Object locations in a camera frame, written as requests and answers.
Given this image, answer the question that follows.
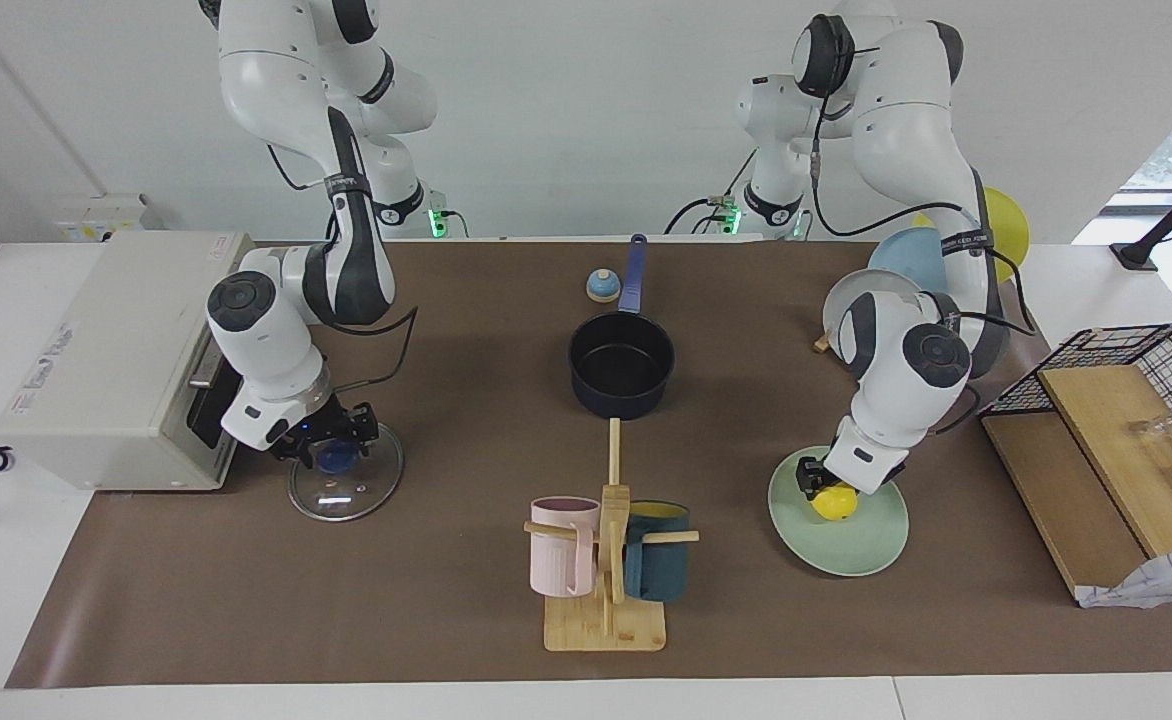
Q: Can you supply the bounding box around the yellow lemon toy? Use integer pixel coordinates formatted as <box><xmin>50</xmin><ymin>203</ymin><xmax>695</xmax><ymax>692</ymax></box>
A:
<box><xmin>811</xmin><ymin>483</ymin><xmax>860</xmax><ymax>523</ymax></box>

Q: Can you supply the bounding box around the glass lid purple knob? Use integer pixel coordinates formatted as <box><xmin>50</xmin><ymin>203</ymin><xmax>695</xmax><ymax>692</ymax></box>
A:
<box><xmin>287</xmin><ymin>420</ymin><xmax>406</xmax><ymax>523</ymax></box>

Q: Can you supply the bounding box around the light green plate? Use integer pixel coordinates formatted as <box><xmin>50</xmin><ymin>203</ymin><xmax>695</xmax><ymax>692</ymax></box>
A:
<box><xmin>768</xmin><ymin>445</ymin><xmax>911</xmax><ymax>578</ymax></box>

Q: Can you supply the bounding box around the grey plate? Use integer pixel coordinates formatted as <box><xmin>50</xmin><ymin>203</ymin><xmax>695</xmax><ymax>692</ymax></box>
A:
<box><xmin>822</xmin><ymin>268</ymin><xmax>925</xmax><ymax>353</ymax></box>

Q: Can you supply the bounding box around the light blue plate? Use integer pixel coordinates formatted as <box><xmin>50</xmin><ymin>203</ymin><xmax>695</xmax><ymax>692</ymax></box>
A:
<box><xmin>867</xmin><ymin>227</ymin><xmax>949</xmax><ymax>297</ymax></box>

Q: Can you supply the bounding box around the yellow plate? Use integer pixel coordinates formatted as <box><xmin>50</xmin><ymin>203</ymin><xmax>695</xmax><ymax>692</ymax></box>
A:
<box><xmin>912</xmin><ymin>186</ymin><xmax>1031</xmax><ymax>285</ymax></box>

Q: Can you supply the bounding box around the dark teal mug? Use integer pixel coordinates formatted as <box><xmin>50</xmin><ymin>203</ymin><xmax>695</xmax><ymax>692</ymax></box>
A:
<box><xmin>623</xmin><ymin>501</ymin><xmax>692</xmax><ymax>603</ymax></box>

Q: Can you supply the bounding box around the brown table mat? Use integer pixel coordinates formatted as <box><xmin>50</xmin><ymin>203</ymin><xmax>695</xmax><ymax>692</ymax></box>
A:
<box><xmin>4</xmin><ymin>238</ymin><xmax>1172</xmax><ymax>690</ymax></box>

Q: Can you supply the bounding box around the beige toaster oven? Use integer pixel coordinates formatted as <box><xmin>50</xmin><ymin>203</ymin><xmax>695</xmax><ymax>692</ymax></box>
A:
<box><xmin>0</xmin><ymin>231</ymin><xmax>254</xmax><ymax>492</ymax></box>

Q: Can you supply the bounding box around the pink mug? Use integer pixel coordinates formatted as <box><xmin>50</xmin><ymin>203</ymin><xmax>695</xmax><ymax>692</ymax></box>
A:
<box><xmin>529</xmin><ymin>496</ymin><xmax>603</xmax><ymax>599</ymax></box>

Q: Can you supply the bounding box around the wooden mug tree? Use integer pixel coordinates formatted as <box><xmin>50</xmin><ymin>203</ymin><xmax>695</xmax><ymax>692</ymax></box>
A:
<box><xmin>523</xmin><ymin>418</ymin><xmax>701</xmax><ymax>653</ymax></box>

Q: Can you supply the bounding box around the light wooden cutting board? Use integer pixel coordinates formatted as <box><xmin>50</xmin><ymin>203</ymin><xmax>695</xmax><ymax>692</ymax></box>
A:
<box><xmin>1037</xmin><ymin>364</ymin><xmax>1172</xmax><ymax>559</ymax></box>

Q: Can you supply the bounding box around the white power box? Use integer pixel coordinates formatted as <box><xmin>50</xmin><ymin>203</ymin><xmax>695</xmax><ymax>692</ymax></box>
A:
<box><xmin>52</xmin><ymin>194</ymin><xmax>164</xmax><ymax>242</ymax></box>

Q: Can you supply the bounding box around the clear glass cup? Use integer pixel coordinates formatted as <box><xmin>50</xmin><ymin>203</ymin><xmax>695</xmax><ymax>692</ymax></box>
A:
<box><xmin>1129</xmin><ymin>408</ymin><xmax>1172</xmax><ymax>473</ymax></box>

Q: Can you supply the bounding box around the black clamp stand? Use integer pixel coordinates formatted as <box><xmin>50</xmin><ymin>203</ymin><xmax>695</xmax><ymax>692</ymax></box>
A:
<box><xmin>1109</xmin><ymin>160</ymin><xmax>1172</xmax><ymax>272</ymax></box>

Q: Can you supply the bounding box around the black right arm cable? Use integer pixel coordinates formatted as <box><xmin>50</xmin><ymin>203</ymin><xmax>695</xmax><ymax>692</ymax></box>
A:
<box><xmin>264</xmin><ymin>140</ymin><xmax>420</xmax><ymax>389</ymax></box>

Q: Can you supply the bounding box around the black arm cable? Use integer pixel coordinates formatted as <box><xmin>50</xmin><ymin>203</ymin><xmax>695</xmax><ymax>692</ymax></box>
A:
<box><xmin>264</xmin><ymin>140</ymin><xmax>420</xmax><ymax>389</ymax></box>
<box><xmin>808</xmin><ymin>40</ymin><xmax>1039</xmax><ymax>337</ymax></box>

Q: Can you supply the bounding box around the black pot purple handle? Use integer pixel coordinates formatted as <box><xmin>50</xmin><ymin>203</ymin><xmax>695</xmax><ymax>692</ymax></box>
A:
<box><xmin>567</xmin><ymin>234</ymin><xmax>677</xmax><ymax>420</ymax></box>

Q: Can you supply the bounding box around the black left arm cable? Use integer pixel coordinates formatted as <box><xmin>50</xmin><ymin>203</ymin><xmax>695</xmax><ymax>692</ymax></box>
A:
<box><xmin>808</xmin><ymin>40</ymin><xmax>1039</xmax><ymax>337</ymax></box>

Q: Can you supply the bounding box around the black base cable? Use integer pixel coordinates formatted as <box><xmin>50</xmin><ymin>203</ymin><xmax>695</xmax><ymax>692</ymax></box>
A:
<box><xmin>664</xmin><ymin>148</ymin><xmax>759</xmax><ymax>237</ymax></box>

